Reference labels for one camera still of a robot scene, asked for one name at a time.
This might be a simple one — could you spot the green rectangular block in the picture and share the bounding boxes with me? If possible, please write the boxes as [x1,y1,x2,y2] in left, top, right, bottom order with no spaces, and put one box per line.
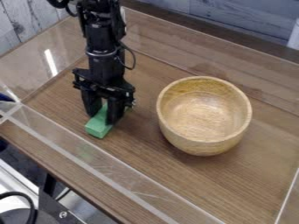
[84,104,112,139]

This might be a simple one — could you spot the black metal bracket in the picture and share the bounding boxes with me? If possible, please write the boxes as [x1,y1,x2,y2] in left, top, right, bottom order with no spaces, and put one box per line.
[35,190,87,224]

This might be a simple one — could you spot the brown wooden bowl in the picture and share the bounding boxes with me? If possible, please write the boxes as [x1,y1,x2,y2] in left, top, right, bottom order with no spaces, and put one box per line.
[156,76,252,157]

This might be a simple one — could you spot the clear acrylic barrier wall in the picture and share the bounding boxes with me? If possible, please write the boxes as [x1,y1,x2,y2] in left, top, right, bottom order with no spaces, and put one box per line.
[0,5,299,224]

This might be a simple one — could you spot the black cable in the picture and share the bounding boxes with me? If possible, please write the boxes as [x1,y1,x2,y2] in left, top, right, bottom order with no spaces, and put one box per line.
[0,191,40,224]

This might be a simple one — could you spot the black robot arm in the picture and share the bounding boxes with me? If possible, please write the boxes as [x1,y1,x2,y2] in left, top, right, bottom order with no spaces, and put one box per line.
[47,0,136,125]

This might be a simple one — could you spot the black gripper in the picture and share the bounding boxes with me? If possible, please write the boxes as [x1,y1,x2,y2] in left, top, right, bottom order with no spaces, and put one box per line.
[72,49,136,125]

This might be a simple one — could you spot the black table leg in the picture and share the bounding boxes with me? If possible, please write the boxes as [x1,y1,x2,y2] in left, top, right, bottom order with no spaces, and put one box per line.
[43,174,58,197]

